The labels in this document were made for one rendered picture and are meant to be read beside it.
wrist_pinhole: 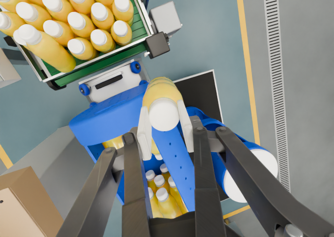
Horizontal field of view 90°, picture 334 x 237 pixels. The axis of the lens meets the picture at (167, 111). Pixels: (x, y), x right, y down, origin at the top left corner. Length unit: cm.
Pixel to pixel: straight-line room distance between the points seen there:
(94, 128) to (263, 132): 210
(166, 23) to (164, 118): 62
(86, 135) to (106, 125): 6
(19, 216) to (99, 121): 45
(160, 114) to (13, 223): 66
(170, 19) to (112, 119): 54
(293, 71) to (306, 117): 64
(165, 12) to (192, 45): 96
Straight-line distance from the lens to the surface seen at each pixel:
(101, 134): 42
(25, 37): 54
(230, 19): 193
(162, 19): 79
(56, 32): 58
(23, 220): 77
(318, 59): 264
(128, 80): 69
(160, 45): 63
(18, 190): 73
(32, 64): 71
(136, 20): 74
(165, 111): 21
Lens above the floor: 162
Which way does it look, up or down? 72 degrees down
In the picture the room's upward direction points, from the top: 141 degrees clockwise
